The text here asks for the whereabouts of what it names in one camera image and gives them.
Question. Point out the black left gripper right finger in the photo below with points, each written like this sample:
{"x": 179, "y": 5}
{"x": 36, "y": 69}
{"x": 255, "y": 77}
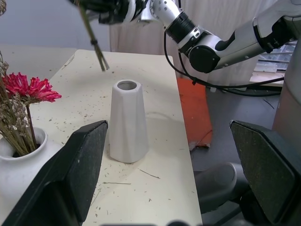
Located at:
{"x": 270, "y": 169}

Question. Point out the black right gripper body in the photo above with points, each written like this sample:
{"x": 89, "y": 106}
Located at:
{"x": 115, "y": 13}

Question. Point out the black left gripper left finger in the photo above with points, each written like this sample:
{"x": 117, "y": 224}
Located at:
{"x": 77, "y": 169}

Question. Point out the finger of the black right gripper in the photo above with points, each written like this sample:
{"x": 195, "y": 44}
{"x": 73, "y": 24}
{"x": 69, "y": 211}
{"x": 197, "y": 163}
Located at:
{"x": 101, "y": 5}

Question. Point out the green flower stems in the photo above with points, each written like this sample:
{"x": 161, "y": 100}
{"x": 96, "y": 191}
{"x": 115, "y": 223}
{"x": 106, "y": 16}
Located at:
{"x": 90, "y": 33}

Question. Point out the red flower dried bouquet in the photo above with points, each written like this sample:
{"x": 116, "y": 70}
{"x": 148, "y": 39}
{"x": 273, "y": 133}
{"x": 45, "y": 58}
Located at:
{"x": 35, "y": 88}

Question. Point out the grey rounded robot foot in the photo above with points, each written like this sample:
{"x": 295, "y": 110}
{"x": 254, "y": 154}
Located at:
{"x": 216, "y": 186}

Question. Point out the round white vase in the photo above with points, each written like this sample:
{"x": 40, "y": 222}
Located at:
{"x": 14, "y": 174}

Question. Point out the tall faceted white vase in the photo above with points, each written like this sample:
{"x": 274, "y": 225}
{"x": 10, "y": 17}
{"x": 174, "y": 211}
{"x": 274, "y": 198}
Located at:
{"x": 128, "y": 127}

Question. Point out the silver robot torso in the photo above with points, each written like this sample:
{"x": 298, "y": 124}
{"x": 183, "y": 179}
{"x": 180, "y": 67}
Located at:
{"x": 290, "y": 89}

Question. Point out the orange floor mat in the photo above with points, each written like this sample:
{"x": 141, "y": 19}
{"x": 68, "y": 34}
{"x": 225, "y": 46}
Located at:
{"x": 194, "y": 110}

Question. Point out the white curtain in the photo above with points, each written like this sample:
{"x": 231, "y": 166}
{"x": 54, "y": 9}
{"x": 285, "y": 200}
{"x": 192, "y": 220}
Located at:
{"x": 218, "y": 14}

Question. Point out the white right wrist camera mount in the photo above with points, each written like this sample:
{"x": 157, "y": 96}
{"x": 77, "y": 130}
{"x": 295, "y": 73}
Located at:
{"x": 132, "y": 10}

